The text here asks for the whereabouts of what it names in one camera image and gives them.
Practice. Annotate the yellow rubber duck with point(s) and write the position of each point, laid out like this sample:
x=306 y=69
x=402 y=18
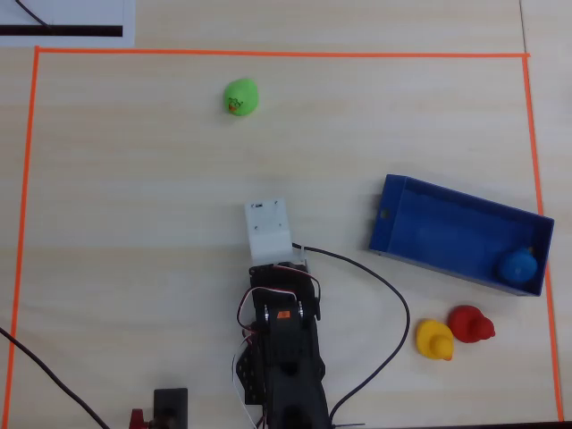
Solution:
x=433 y=337

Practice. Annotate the paper with black print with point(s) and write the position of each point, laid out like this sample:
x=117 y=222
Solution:
x=89 y=13

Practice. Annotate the orange tape strip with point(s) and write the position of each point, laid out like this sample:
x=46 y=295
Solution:
x=532 y=134
x=23 y=223
x=268 y=53

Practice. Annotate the blue rubber duck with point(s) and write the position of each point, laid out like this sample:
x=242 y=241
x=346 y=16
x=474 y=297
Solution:
x=516 y=266

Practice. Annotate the black camera stand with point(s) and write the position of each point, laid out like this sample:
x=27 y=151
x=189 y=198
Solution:
x=170 y=402

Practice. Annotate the red rubber duck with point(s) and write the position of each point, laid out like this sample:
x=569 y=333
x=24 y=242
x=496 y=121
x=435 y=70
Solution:
x=469 y=324

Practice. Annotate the blue plastic bin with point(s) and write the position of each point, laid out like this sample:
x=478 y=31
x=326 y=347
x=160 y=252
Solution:
x=447 y=228

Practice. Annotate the red clamp knob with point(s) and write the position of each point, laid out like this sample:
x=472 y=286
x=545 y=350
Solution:
x=137 y=419

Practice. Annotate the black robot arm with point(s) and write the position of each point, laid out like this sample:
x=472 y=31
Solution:
x=286 y=357

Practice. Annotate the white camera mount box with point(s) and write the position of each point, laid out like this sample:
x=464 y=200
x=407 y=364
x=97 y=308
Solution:
x=268 y=228

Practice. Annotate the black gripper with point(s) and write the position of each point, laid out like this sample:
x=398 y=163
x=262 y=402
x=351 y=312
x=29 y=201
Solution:
x=298 y=260

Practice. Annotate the green rubber duck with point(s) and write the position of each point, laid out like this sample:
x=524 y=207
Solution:
x=241 y=96

